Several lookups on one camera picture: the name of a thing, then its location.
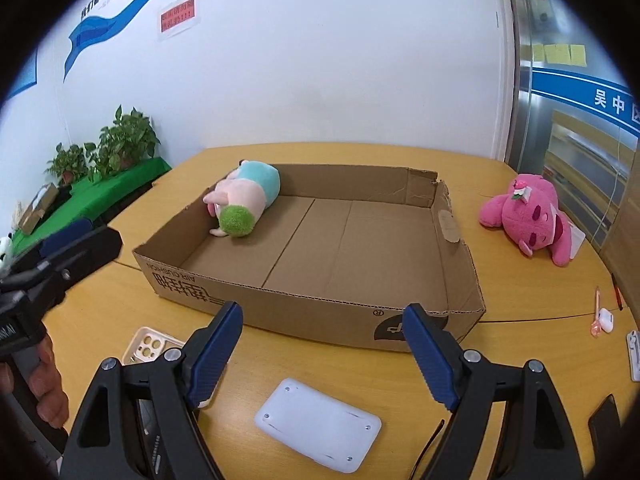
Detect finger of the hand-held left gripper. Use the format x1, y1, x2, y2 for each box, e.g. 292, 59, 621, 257
39, 219, 96, 262
30, 226, 124, 307

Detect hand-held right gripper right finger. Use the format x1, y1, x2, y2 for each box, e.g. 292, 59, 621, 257
401, 302, 586, 480

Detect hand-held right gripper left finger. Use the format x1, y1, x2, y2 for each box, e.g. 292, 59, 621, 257
60, 301, 244, 480

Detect cream phone case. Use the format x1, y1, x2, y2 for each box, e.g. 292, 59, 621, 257
121, 326, 216, 409

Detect black sunglasses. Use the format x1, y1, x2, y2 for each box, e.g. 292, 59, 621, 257
417, 417, 447, 480

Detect black packaging box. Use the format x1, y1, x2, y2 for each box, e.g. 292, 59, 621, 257
134, 399, 167, 480

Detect white plastic box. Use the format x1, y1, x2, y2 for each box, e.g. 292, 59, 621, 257
254, 377, 382, 473

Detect cardboard box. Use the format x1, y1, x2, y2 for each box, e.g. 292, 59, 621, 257
131, 160, 487, 353

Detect wooden desktop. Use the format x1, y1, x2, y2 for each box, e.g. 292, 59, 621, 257
42, 145, 640, 480

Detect person's left hand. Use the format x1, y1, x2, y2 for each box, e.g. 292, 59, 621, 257
27, 334, 70, 429

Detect small potted green plant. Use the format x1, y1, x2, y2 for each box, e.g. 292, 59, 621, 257
46, 142, 92, 189

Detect large potted green plant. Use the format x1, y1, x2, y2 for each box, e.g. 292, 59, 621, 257
85, 105, 162, 184

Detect pink blue green plush toy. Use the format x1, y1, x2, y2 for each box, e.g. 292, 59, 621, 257
202, 160, 282, 238

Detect pink novelty pen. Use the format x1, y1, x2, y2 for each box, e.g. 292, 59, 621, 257
590, 286, 604, 339

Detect pink plush bear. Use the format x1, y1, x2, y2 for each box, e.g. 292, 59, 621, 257
477, 173, 586, 267

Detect black smartphone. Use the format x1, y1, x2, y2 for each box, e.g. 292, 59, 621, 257
587, 394, 624, 467

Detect white flat gadget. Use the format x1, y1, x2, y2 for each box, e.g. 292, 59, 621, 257
626, 330, 640, 383

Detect blue door band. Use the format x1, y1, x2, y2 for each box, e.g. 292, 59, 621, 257
531, 67, 640, 134

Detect cartoon door poster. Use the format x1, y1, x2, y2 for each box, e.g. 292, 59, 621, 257
525, 0, 569, 32

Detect blue framed wall poster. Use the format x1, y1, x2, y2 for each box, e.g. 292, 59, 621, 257
7, 50, 39, 99

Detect blue wave wall banner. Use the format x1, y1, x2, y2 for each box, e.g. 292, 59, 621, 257
62, 0, 281, 84

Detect red wall notice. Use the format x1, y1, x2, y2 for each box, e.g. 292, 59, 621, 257
159, 0, 201, 41

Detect white hanging cable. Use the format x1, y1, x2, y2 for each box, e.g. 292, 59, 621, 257
594, 125, 629, 242

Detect metal door frame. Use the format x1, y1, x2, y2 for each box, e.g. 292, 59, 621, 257
501, 0, 532, 167

